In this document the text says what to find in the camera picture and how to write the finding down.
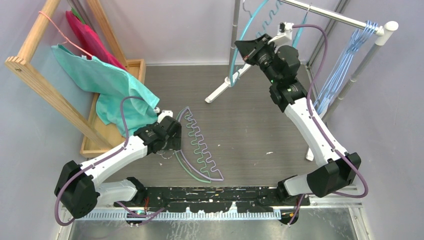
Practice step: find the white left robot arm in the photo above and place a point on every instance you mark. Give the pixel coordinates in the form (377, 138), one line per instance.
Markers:
(82, 187)

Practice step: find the red cloth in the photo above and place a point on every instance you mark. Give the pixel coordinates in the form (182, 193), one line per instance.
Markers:
(90, 41)

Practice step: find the metal garment rack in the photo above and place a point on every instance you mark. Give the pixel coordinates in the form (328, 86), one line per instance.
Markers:
(330, 101)

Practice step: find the teal notched hanger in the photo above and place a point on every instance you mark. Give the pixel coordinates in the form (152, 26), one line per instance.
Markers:
(249, 22)
(299, 32)

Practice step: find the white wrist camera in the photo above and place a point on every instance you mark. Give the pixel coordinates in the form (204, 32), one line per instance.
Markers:
(284, 35)
(161, 114)

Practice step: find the green notched hanger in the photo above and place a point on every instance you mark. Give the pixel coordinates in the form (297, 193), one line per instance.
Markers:
(186, 165)

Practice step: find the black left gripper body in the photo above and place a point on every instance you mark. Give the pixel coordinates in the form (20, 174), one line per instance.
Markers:
(173, 143)

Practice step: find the teal cloth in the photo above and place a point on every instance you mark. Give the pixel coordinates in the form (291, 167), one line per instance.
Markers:
(123, 100)

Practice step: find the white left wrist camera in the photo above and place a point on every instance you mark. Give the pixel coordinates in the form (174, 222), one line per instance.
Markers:
(161, 114)

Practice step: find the purple notched hanger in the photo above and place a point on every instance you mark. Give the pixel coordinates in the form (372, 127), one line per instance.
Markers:
(201, 151)

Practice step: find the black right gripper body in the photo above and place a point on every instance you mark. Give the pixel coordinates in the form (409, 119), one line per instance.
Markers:
(262, 54)

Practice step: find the wooden clothes rack frame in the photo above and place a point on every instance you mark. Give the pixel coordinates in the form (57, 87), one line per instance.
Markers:
(98, 137)

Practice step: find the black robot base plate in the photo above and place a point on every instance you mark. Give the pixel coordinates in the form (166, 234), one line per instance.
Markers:
(209, 199)

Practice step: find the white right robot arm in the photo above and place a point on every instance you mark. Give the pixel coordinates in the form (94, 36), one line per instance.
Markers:
(336, 168)

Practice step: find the pink hanger on rack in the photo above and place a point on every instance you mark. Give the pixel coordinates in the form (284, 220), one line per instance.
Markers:
(67, 40)

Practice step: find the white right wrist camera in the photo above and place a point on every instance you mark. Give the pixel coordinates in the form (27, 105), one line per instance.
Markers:
(284, 35)

